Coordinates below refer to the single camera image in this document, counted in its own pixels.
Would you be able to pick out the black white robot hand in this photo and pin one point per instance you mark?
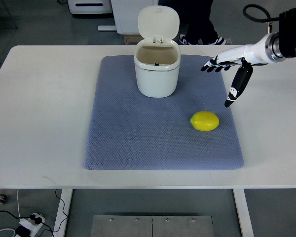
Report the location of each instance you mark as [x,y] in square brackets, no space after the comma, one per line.
[246,57]

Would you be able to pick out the yellow lemon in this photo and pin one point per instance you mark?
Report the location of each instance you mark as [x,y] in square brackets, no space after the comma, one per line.
[204,121]

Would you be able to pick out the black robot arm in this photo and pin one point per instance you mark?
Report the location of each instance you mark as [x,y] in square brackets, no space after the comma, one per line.
[283,43]

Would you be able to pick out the white trash bin open lid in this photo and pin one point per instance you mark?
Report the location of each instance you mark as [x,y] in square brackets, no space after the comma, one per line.
[157,56]

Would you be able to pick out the person in dark trousers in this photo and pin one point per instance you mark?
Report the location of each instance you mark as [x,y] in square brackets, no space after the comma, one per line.
[200,27]

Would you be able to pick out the cardboard box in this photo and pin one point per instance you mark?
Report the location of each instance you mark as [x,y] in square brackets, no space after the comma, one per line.
[132,39]

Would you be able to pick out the white cabinet base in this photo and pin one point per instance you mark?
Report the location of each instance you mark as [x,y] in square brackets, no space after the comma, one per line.
[125,13]

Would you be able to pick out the white right table leg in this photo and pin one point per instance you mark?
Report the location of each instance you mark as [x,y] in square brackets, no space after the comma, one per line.
[243,213]

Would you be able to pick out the white table leg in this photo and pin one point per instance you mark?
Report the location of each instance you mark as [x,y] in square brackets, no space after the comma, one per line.
[243,213]
[60,225]

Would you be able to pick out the white appliance with slot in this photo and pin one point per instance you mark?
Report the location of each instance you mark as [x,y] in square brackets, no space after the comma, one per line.
[90,6]

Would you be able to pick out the grey metal floor plate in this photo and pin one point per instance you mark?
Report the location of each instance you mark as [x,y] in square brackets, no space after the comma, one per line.
[151,226]

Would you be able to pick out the white left table leg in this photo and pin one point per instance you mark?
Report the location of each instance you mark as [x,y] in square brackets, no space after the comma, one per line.
[60,225]

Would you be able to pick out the white power strip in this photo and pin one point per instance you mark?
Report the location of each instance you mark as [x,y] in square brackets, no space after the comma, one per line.
[33,223]

